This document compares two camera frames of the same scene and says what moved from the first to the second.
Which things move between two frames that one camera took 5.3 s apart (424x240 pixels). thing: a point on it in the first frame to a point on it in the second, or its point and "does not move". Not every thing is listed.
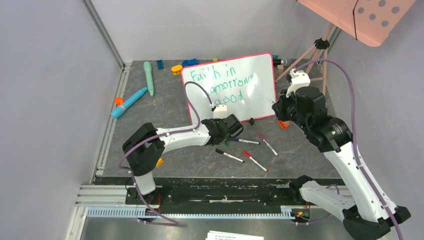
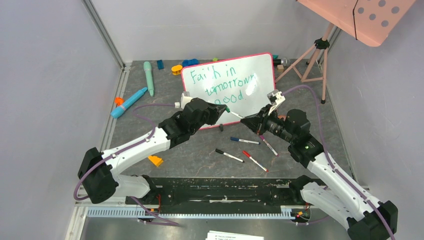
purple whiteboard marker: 268,145 does not move
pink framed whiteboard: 246,85 does not move
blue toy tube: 118,111 does not move
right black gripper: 282,108 to 261,120
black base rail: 230,193 does not move
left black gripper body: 216,120 to 198,125
